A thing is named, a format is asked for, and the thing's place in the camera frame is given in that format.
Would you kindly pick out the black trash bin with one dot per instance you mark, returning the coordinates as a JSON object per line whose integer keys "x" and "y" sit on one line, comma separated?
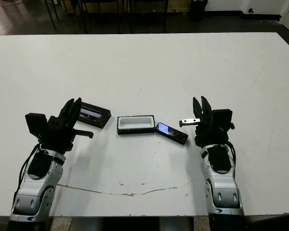
{"x": 198, "y": 10}

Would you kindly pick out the black box lid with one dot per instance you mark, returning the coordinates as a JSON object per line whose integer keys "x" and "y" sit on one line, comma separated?
{"x": 96, "y": 119}

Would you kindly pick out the black box base white insert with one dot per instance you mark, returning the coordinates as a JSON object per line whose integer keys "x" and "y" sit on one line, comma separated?
{"x": 135, "y": 121}

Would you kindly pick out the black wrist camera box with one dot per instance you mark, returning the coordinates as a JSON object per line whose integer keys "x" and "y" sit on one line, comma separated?
{"x": 221, "y": 120}
{"x": 36, "y": 124}

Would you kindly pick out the grey robot lower body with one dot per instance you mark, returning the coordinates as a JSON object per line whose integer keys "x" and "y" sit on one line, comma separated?
{"x": 173, "y": 225}

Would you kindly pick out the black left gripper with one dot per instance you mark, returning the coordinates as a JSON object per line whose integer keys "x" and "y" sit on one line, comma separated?
{"x": 57, "y": 139}

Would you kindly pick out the black slanted metal leg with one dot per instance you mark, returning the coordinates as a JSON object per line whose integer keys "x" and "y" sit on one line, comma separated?
{"x": 52, "y": 19}

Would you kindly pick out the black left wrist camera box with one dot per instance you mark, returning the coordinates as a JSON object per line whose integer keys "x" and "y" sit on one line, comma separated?
{"x": 36, "y": 124}

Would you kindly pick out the black phone-like camera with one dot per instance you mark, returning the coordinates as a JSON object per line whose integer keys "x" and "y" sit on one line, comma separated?
{"x": 171, "y": 132}

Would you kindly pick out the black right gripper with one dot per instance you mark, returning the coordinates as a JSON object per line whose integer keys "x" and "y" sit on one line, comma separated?
{"x": 207, "y": 136}

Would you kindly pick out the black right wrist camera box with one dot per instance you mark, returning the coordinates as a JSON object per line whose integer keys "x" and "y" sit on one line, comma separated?
{"x": 221, "y": 120}

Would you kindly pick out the white cabinet panel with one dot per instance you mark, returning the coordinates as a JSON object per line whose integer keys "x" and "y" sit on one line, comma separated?
{"x": 287, "y": 14}

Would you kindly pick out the black metal desk frame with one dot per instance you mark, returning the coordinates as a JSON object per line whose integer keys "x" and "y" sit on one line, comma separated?
{"x": 84, "y": 21}

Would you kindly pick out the small round black knob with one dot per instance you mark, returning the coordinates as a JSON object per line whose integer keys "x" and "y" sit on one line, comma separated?
{"x": 250, "y": 10}

